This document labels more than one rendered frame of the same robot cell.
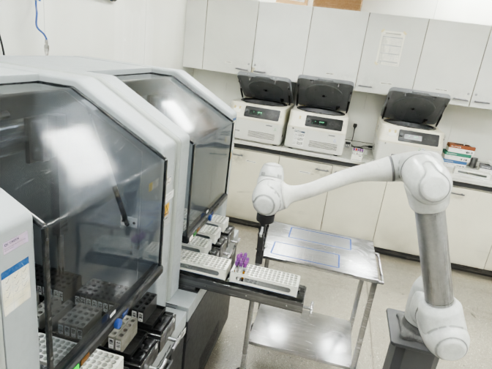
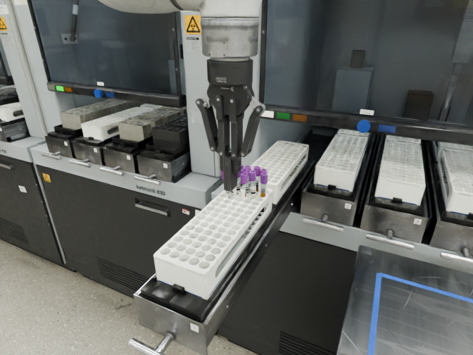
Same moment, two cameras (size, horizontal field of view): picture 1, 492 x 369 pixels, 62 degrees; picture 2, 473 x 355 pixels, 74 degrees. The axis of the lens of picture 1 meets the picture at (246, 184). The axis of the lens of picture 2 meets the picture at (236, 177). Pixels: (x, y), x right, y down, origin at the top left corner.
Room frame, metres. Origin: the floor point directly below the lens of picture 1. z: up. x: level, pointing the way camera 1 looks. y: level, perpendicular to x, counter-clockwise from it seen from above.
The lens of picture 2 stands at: (1.74, -0.62, 1.20)
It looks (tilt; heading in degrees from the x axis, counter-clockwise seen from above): 26 degrees down; 105
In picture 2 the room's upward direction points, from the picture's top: straight up
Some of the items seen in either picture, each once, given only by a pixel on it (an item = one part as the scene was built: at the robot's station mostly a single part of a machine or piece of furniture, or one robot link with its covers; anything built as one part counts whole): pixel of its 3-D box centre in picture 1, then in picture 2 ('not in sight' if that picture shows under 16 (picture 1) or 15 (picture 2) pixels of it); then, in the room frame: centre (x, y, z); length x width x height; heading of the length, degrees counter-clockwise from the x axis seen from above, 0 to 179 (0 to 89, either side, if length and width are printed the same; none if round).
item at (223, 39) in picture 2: not in sight; (229, 39); (1.59, -0.10, 1.18); 0.09 x 0.09 x 0.06
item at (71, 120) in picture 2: not in sight; (72, 120); (0.81, 0.39, 0.85); 0.12 x 0.02 x 0.06; 169
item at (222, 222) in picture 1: (200, 220); (465, 181); (2.12, 0.23, 0.83); 0.30 x 0.10 x 0.06; 79
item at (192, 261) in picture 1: (196, 263); (276, 169); (1.65, 0.18, 0.83); 0.30 x 0.10 x 0.06; 79
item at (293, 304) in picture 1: (233, 282); (250, 218); (1.61, 0.00, 0.78); 0.73 x 0.14 x 0.09; 79
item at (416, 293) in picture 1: (430, 299); not in sight; (1.54, -0.84, 0.87); 0.18 x 0.16 x 0.22; 174
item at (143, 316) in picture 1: (147, 308); (167, 137); (1.26, 0.30, 0.85); 0.12 x 0.02 x 0.06; 169
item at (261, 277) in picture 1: (264, 280); (222, 230); (1.58, -0.13, 0.83); 0.30 x 0.10 x 0.06; 79
